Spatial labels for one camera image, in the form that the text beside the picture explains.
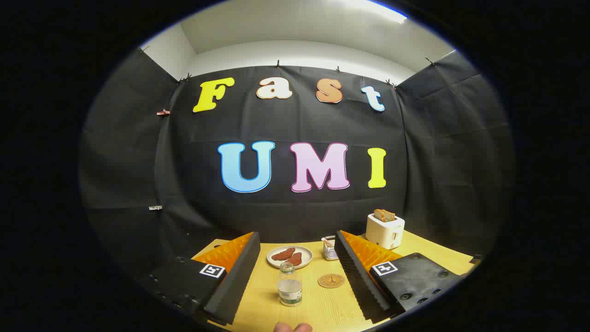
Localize black backdrop cloth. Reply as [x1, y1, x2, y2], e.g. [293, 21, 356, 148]
[78, 46, 514, 286]

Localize white round plate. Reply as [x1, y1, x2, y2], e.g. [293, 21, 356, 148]
[266, 246, 313, 270]

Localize wooden table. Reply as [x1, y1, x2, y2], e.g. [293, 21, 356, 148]
[191, 231, 475, 332]

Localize metal wire basket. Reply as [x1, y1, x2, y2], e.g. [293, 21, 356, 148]
[321, 236, 340, 261]

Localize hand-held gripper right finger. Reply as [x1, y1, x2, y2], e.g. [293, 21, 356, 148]
[334, 230, 466, 324]

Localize white toaster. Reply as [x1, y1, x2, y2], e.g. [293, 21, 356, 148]
[366, 213, 405, 250]

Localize round cork coaster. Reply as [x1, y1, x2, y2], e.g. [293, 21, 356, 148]
[318, 273, 345, 289]

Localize clear plastic juice bottle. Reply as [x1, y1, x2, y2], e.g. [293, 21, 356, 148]
[277, 262, 303, 307]

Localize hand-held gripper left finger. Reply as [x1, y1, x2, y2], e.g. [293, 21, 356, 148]
[138, 231, 261, 326]

